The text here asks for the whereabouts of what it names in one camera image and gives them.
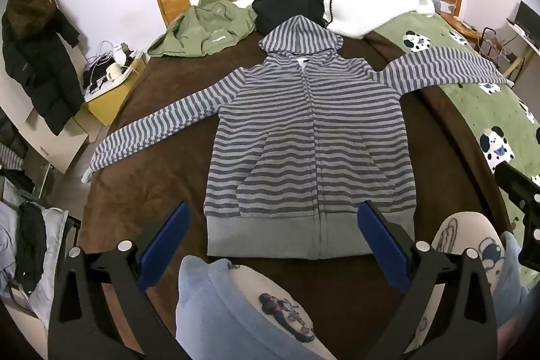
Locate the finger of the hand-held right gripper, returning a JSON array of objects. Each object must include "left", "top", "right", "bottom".
[{"left": 494, "top": 164, "right": 540, "bottom": 217}]

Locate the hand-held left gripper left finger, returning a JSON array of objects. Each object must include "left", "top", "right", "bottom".
[{"left": 47, "top": 202, "right": 192, "bottom": 360}]

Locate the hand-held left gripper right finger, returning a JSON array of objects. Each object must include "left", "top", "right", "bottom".
[{"left": 356, "top": 200, "right": 501, "bottom": 360}]

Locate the grey striped hoodie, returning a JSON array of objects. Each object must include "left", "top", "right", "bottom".
[{"left": 81, "top": 15, "right": 509, "bottom": 260}]

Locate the pile of clothes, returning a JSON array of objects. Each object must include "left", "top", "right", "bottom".
[{"left": 0, "top": 166, "right": 70, "bottom": 316}]

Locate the green dog print blanket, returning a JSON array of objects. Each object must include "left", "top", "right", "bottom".
[{"left": 371, "top": 12, "right": 540, "bottom": 289}]

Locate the white desk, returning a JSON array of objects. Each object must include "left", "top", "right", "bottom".
[{"left": 504, "top": 19, "right": 540, "bottom": 84}]

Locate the yellow nightstand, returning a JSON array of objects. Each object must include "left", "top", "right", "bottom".
[{"left": 82, "top": 58, "right": 146, "bottom": 127}]

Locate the black laptop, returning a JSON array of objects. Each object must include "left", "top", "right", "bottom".
[{"left": 515, "top": 0, "right": 540, "bottom": 37}]

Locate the black puffer coat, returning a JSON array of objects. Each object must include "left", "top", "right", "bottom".
[{"left": 2, "top": 1, "right": 84, "bottom": 136}]

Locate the green jacket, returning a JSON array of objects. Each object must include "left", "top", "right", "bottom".
[{"left": 147, "top": 0, "right": 258, "bottom": 58}]

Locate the white fleece garment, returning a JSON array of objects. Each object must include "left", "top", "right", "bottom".
[{"left": 323, "top": 0, "right": 436, "bottom": 40}]

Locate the black garment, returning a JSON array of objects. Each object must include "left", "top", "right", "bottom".
[{"left": 252, "top": 0, "right": 336, "bottom": 37}]

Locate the black wire cart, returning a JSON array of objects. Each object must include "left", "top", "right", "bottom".
[{"left": 479, "top": 26, "right": 508, "bottom": 63}]

